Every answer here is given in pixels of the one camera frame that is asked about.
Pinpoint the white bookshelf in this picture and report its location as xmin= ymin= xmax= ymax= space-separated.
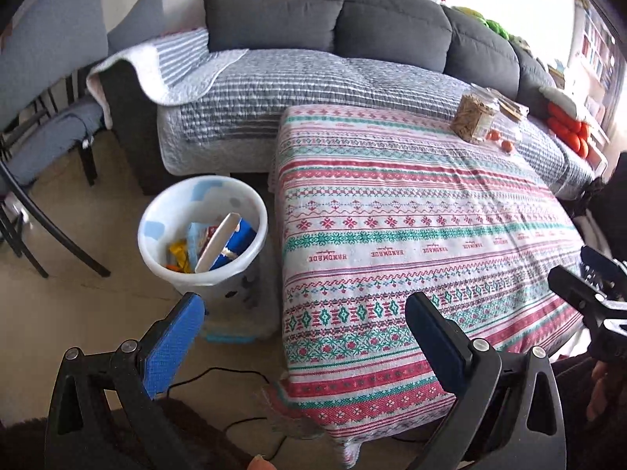
xmin=569 ymin=2 xmax=622 ymax=105

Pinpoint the black cable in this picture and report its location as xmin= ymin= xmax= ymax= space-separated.
xmin=165 ymin=366 xmax=291 ymax=457

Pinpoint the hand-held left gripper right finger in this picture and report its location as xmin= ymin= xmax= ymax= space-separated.
xmin=405 ymin=292 xmax=569 ymax=470

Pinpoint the white plastic waste bin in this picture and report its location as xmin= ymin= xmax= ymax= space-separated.
xmin=138 ymin=175 xmax=268 ymax=289

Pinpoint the clear jar of snack sticks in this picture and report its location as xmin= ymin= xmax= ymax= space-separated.
xmin=450 ymin=90 xmax=501 ymax=145

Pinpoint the white bordered striped quilt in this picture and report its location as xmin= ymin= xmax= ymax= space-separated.
xmin=87 ymin=26 xmax=252 ymax=131

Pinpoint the flat clear snack box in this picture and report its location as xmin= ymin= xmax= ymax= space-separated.
xmin=494 ymin=96 xmax=531 ymax=122

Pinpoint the person's right hand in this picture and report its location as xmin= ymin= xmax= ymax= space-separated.
xmin=587 ymin=362 xmax=614 ymax=420

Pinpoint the patterned tablecloth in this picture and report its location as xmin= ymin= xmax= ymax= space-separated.
xmin=262 ymin=103 xmax=587 ymax=469

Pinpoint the person's brown fuzzy clothing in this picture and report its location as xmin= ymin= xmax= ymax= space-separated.
xmin=0 ymin=398 xmax=256 ymax=470

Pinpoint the dark grey sofa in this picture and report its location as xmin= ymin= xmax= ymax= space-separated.
xmin=100 ymin=0 xmax=560 ymax=197

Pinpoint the orange plush cushion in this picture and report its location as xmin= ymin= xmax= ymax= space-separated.
xmin=547 ymin=102 xmax=593 ymax=158

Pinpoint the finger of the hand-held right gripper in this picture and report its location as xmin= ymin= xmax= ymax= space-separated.
xmin=547 ymin=265 xmax=627 ymax=315
xmin=580 ymin=245 xmax=627 ymax=299

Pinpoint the green plush toy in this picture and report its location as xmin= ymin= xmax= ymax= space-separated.
xmin=453 ymin=6 xmax=530 ymax=52

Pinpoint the grey chair with black frame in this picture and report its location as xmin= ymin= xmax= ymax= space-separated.
xmin=0 ymin=0 xmax=112 ymax=279

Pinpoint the grey striped sofa cover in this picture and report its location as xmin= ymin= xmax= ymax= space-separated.
xmin=157 ymin=48 xmax=597 ymax=197

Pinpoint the person's dark clothing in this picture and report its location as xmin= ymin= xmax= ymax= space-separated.
xmin=553 ymin=352 xmax=627 ymax=470

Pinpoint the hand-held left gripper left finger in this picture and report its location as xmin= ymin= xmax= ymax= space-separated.
xmin=44 ymin=292 xmax=207 ymax=470

